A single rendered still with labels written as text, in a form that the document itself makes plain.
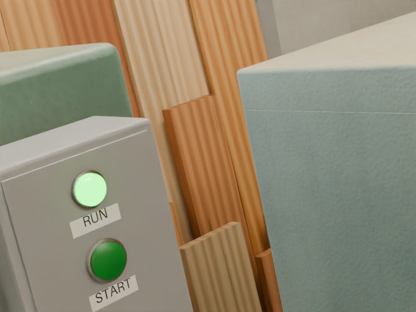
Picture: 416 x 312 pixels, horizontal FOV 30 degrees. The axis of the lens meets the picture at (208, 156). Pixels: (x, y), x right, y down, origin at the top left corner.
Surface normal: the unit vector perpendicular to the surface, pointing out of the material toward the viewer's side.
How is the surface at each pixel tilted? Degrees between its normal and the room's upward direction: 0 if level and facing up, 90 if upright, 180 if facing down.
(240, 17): 86
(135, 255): 90
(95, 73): 90
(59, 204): 90
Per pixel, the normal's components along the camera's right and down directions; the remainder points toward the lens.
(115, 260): 0.67, 0.04
